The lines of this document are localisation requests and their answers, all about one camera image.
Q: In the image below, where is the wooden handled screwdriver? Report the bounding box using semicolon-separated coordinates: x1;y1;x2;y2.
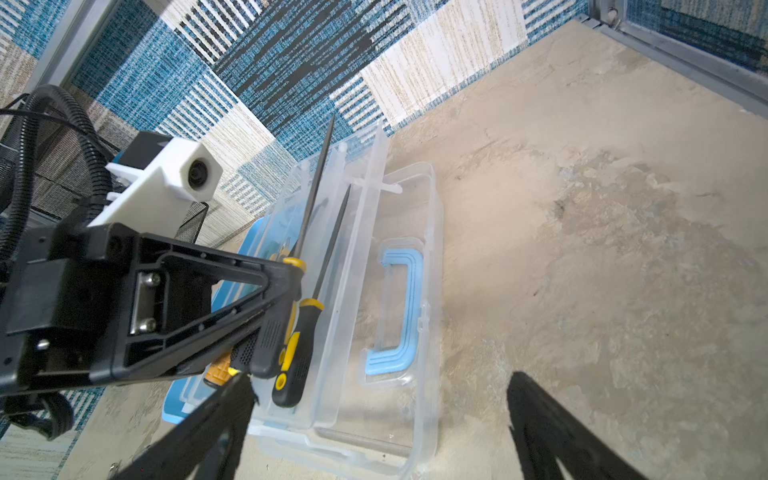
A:
203;351;239;389

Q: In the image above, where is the black yellow phillips screwdriver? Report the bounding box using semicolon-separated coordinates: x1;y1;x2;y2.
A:
230;329;260;374

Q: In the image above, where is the light blue plastic toolbox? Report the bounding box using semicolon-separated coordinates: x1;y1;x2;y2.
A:
161;125;445;480

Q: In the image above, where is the black wire mesh shelf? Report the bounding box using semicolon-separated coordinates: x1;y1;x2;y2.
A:
175;202;209;243

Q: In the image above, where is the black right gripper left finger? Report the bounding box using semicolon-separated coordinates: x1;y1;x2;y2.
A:
115;373;258;479

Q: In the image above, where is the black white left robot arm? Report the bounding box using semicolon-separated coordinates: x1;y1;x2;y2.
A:
1;85;304;439

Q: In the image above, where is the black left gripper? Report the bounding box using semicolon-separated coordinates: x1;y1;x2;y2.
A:
1;223;287;396

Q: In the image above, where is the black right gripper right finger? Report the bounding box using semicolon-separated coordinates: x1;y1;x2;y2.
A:
506;371;644;479

